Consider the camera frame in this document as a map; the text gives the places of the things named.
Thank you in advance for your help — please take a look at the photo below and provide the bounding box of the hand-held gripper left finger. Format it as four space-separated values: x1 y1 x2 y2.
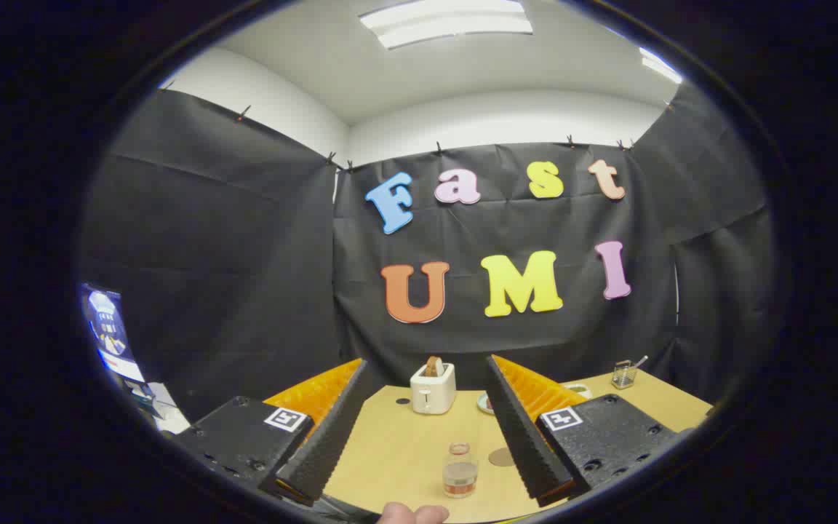
168 358 391 508

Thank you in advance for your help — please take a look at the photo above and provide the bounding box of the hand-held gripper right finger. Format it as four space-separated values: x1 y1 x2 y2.
483 354 685 508

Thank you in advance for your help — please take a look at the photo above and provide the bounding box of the clear plastic juice bottle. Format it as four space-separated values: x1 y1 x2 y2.
442 441 479 499

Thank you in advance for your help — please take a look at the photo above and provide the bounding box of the wooden table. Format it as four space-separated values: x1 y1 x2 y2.
321 368 714 524

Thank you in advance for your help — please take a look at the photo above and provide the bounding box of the white toaster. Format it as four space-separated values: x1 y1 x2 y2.
410 362 458 416

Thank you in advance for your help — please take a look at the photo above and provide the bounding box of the black backdrop cloth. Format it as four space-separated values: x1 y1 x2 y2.
77 80 780 437

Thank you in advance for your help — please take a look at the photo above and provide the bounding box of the printed standing banner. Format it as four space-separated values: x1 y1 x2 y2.
81 282 147 383

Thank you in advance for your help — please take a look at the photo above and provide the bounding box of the ceiling light panel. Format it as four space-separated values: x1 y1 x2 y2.
359 0 534 50
639 47 683 84

